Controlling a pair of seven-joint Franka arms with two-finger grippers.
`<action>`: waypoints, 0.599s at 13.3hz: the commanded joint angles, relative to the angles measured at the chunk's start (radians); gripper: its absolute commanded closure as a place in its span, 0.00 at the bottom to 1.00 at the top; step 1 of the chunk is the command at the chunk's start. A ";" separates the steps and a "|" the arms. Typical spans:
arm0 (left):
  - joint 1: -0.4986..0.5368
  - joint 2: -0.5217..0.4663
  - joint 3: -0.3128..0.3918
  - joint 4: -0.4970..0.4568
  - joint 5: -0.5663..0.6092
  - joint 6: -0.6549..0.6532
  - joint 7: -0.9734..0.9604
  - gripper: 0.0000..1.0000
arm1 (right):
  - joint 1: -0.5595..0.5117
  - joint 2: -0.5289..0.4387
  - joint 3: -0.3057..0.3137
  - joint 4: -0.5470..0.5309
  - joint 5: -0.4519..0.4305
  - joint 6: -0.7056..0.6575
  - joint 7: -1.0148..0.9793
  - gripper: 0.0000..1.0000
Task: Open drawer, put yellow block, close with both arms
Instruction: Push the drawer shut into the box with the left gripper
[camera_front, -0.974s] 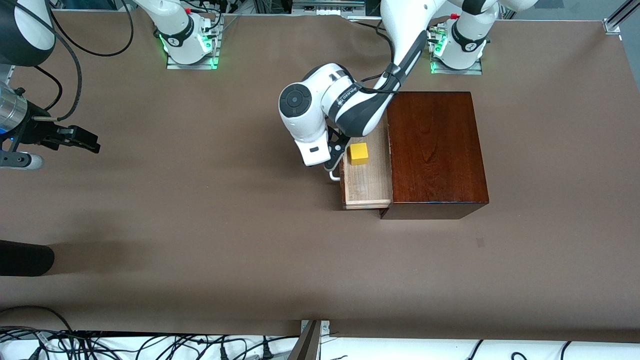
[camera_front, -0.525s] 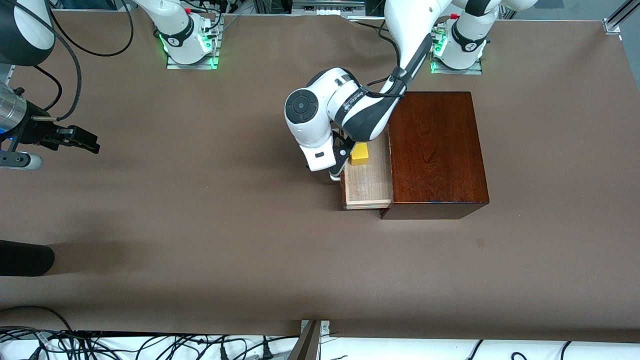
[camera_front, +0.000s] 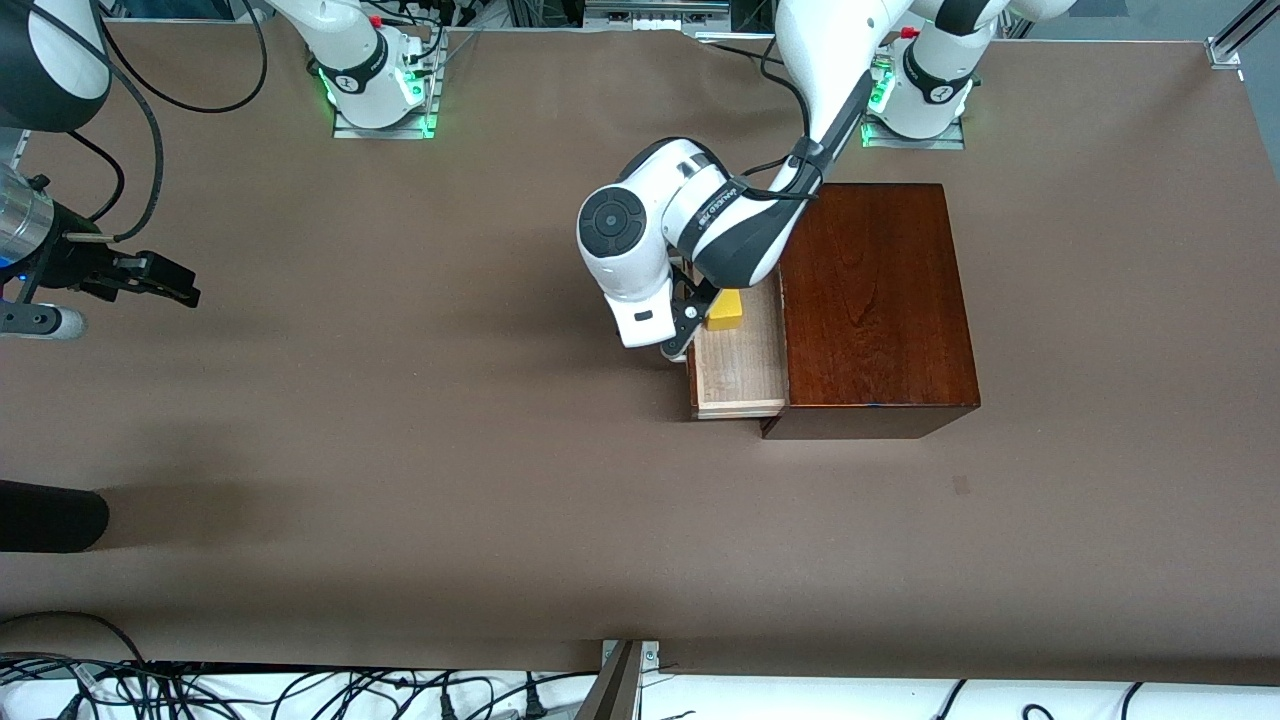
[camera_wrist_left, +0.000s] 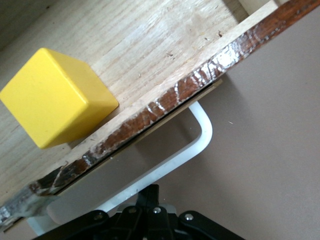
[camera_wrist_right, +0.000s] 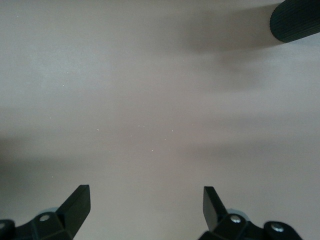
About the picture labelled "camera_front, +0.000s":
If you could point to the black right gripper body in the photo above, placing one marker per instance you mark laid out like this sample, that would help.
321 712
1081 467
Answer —
72 259

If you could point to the yellow cube block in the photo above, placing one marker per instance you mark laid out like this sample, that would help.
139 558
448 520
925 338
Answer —
725 318

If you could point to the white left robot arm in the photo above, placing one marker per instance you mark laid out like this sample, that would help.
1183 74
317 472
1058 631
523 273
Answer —
640 290

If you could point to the dark brown wooden box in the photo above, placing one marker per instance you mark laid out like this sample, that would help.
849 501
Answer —
880 300

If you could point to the black cylinder object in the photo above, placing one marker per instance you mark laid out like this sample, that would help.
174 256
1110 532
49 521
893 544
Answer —
50 516

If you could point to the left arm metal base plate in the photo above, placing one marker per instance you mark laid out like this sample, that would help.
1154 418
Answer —
915 143

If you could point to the grey metal rail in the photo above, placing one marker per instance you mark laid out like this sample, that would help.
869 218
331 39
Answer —
655 8

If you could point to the silver bracket with grey beam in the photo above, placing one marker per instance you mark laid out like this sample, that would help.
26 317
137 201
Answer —
625 665

